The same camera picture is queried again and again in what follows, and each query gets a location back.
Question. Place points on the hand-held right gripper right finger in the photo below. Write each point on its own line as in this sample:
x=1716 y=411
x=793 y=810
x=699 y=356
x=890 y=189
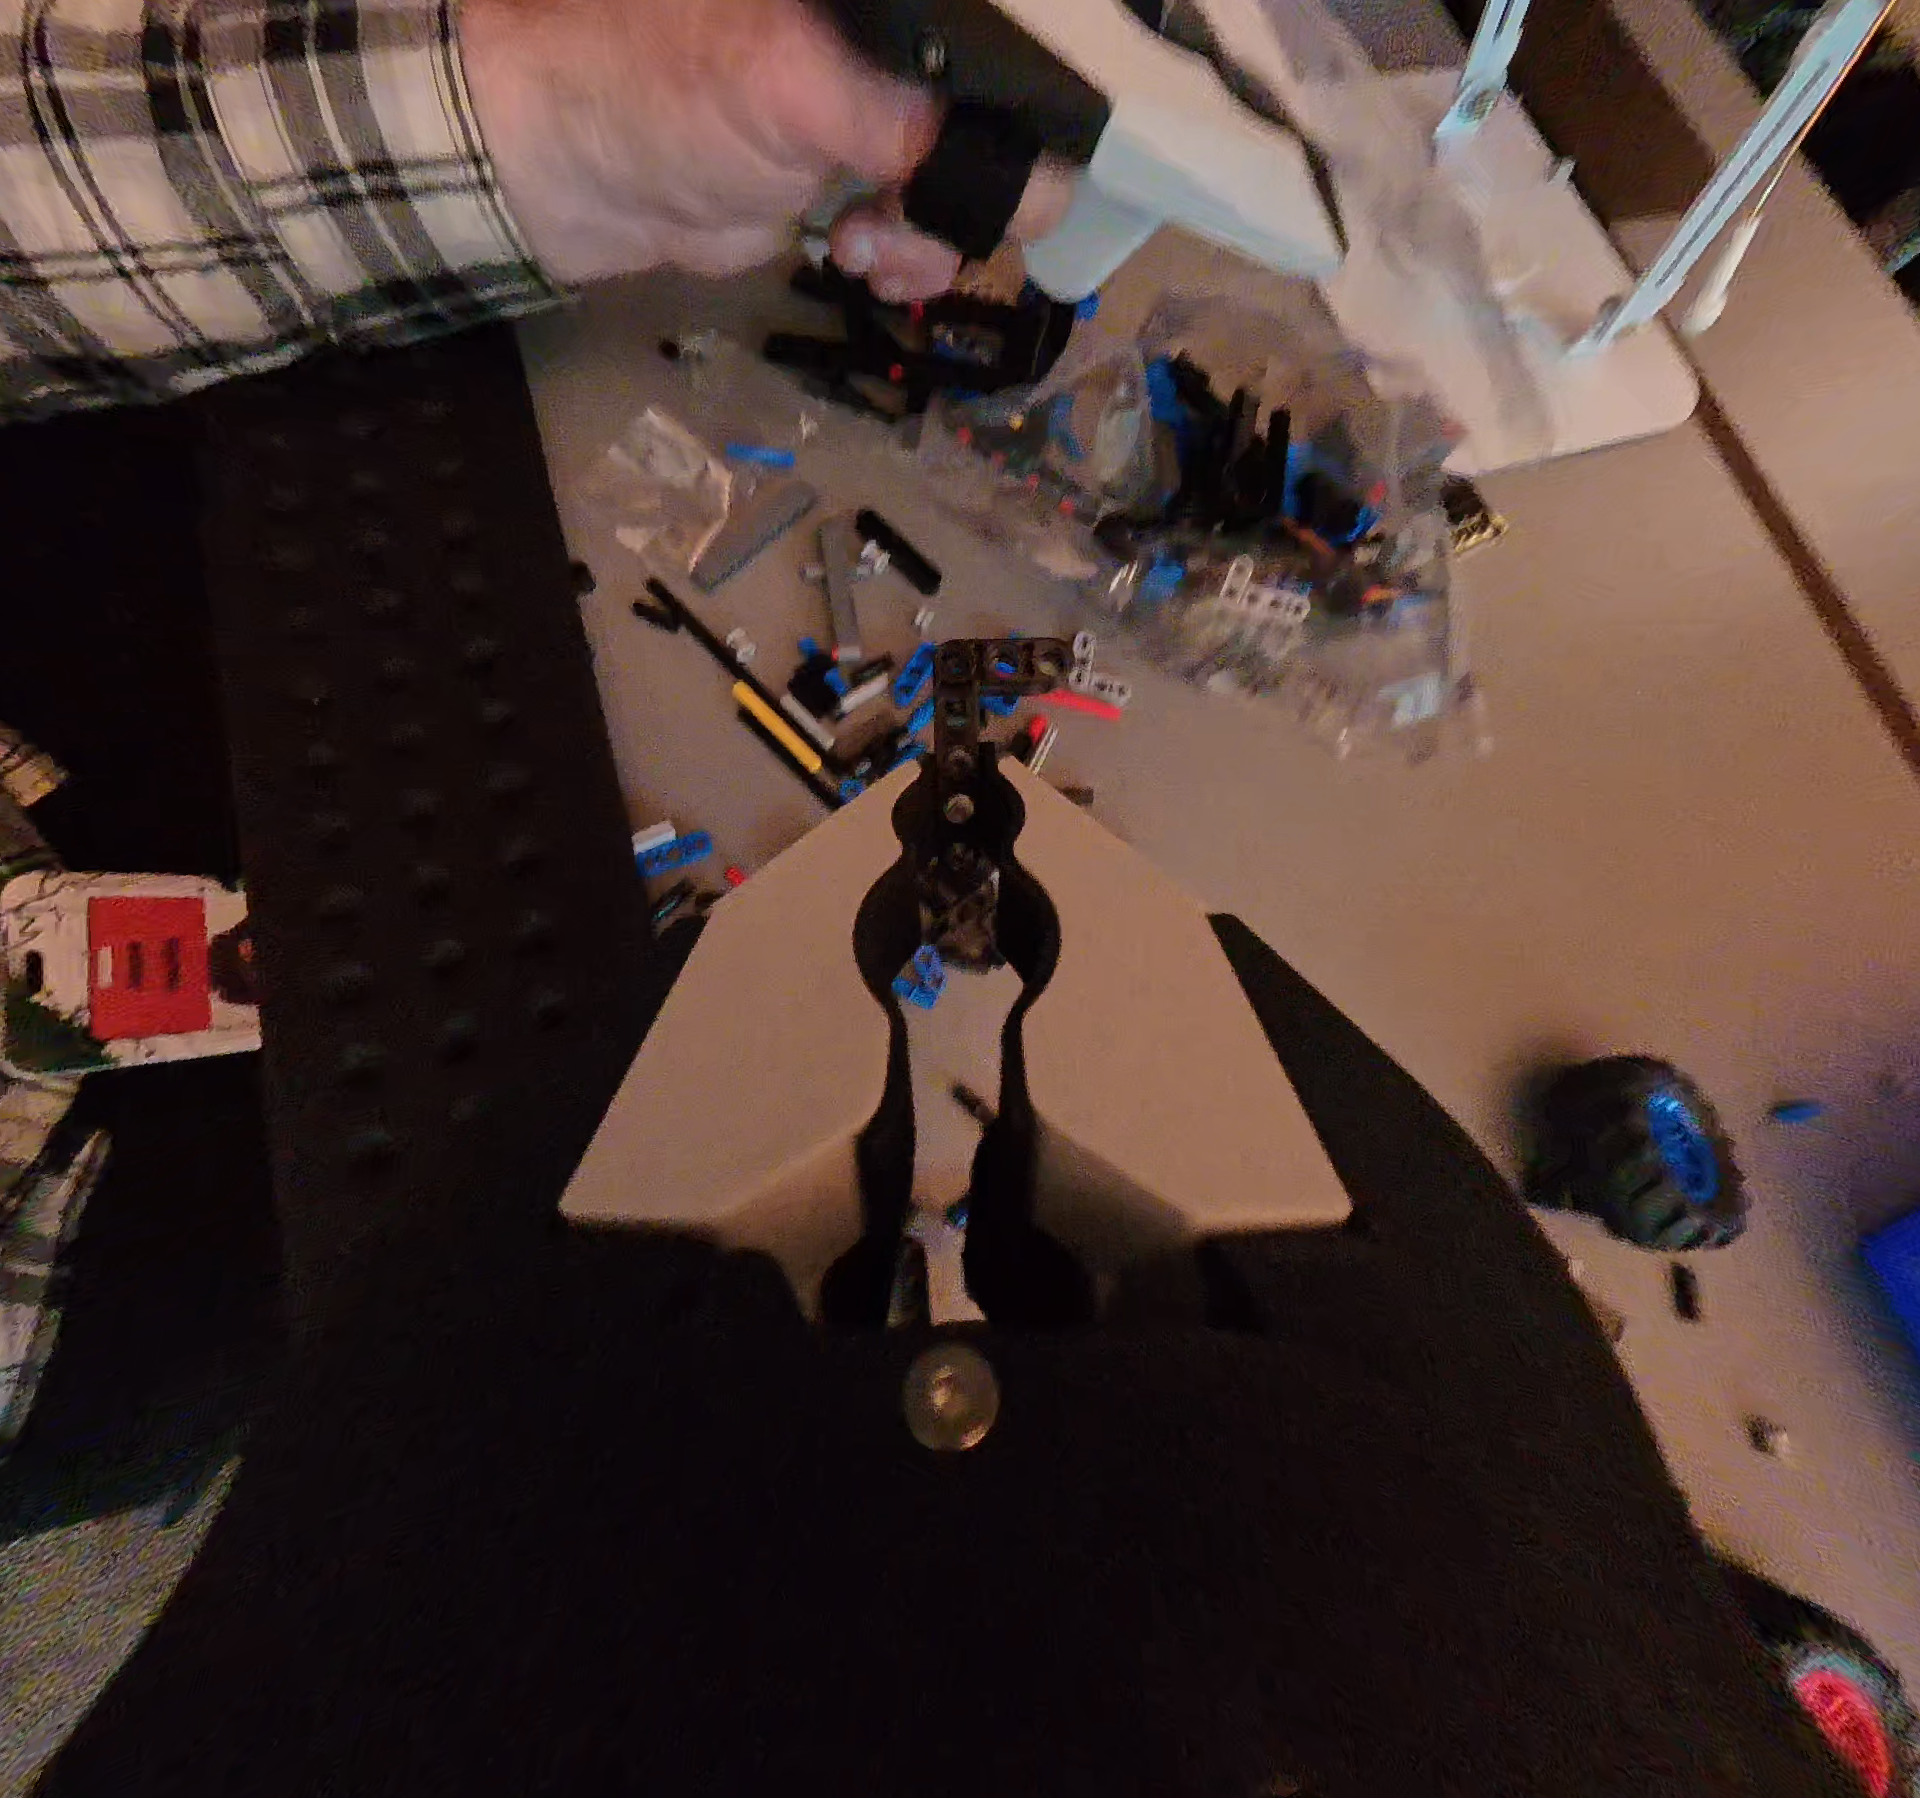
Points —
x=1185 y=1082

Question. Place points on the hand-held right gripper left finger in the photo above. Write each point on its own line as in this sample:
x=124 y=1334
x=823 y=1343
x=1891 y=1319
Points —
x=738 y=1082

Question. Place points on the pile of toy building pieces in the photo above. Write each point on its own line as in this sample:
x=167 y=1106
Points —
x=872 y=360

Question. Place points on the black holed toy beam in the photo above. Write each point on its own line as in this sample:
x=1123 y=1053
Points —
x=960 y=781

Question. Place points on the clear plastic bag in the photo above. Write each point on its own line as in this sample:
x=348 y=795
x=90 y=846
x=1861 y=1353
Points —
x=1261 y=509
x=705 y=494

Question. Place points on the person's left forearm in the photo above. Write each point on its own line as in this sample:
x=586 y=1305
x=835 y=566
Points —
x=243 y=151

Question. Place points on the grey desk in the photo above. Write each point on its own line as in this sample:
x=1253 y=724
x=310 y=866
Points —
x=1561 y=781

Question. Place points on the person's left hand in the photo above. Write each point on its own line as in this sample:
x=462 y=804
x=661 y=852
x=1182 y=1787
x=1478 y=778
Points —
x=661 y=92

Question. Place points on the yellow toy beam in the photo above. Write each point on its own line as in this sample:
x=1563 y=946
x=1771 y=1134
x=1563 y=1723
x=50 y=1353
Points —
x=790 y=742

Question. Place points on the black toy wheel blue rim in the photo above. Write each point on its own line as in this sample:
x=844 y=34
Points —
x=1642 y=1156

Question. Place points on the red white printed box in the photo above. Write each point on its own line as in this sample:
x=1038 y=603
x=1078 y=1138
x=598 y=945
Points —
x=120 y=964

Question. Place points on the blue storage bin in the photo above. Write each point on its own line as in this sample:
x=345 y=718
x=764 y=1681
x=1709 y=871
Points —
x=1891 y=1275

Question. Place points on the black toy wheel red rim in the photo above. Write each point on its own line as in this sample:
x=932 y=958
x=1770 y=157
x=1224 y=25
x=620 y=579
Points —
x=1837 y=1709

